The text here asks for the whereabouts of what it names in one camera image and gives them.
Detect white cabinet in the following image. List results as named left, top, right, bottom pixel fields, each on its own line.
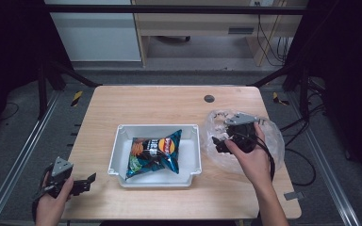
left=43, top=0, right=142, bottom=62

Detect grey drawer handle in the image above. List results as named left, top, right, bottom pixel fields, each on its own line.
left=227, top=26, right=255, bottom=35

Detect black floor cables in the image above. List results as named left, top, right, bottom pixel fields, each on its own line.
left=278, top=78, right=328, bottom=186

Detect blue and black chips bag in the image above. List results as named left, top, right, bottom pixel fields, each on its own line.
left=124, top=129, right=184, bottom=181

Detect clear plastic bag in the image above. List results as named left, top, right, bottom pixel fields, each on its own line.
left=201, top=108, right=287, bottom=176

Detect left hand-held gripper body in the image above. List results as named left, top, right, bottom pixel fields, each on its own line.
left=43, top=156, right=76, bottom=200

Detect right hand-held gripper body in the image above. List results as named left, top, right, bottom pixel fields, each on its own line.
left=223, top=111, right=261, bottom=154

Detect person's right hand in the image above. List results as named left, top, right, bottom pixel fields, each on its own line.
left=223, top=121, right=276, bottom=190

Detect small grey metal plate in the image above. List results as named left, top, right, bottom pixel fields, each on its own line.
left=284, top=190, right=305, bottom=202

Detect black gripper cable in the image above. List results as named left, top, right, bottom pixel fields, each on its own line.
left=30, top=163, right=55, bottom=222
left=232, top=131, right=277, bottom=183

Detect person's left hand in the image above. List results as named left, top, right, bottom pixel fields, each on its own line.
left=35, top=174, right=75, bottom=222

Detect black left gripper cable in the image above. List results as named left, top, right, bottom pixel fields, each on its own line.
left=30, top=163, right=55, bottom=222

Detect aluminium floor rail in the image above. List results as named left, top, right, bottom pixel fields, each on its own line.
left=286, top=91, right=362, bottom=226
left=0, top=89, right=61, bottom=226

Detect white plastic bin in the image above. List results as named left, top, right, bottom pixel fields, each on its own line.
left=107, top=123, right=203, bottom=189

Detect black cables by wooden desk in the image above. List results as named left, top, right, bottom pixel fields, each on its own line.
left=256, top=14, right=292, bottom=67

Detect black metal frame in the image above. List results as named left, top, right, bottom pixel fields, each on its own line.
left=37, top=3, right=312, bottom=121

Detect yellow and black tape strip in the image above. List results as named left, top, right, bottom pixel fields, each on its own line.
left=271, top=91, right=290, bottom=106
left=71, top=90, right=84, bottom=107

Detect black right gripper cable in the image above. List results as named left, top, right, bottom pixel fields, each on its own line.
left=232, top=131, right=277, bottom=183

